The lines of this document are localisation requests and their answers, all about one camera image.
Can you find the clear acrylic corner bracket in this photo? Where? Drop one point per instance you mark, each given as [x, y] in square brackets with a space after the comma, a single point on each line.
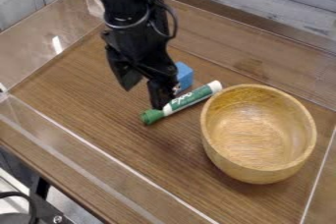
[94, 8]

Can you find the brown wooden bowl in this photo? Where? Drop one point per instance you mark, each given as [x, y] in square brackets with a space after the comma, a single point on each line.
[258, 133]

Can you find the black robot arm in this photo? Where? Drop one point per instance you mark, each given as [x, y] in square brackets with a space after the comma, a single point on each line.
[133, 9]

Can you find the blue rectangular block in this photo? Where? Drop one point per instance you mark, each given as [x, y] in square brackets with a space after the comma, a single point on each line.
[184, 75]

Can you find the clear acrylic front wall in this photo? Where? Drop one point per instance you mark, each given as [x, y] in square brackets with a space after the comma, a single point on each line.
[110, 189]

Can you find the black table leg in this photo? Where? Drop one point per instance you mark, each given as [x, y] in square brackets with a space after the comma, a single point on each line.
[41, 187]

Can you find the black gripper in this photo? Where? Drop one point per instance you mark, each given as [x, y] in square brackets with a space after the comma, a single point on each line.
[137, 55]

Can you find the green Expo marker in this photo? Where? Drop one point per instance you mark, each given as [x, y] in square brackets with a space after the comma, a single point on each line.
[177, 104]

